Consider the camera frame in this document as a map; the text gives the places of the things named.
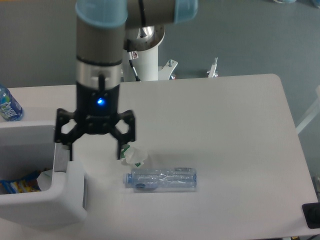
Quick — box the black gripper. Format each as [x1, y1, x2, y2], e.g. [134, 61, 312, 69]
[54, 83, 136, 161]

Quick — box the white push-lid trash can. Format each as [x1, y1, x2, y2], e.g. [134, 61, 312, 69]
[0, 121, 87, 227]

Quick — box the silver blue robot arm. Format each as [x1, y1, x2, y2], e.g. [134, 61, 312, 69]
[54, 0, 199, 151]

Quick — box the crumpled white green wrapper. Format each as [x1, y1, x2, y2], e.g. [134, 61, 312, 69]
[120, 144, 148, 168]

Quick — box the blue labelled drink bottle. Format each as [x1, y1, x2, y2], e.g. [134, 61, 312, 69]
[0, 85, 24, 122]

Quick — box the colourful snack wrapper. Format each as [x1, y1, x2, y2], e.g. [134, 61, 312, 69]
[0, 170, 41, 194]

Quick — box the clear empty plastic bottle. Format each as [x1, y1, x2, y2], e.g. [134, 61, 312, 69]
[122, 167, 198, 191]

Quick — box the black device at table edge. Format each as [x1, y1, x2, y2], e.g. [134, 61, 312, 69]
[302, 202, 320, 229]

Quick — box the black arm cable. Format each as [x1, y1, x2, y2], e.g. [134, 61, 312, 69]
[124, 39, 141, 82]

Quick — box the white table leg frame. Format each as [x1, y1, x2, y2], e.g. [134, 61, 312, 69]
[295, 85, 320, 135]

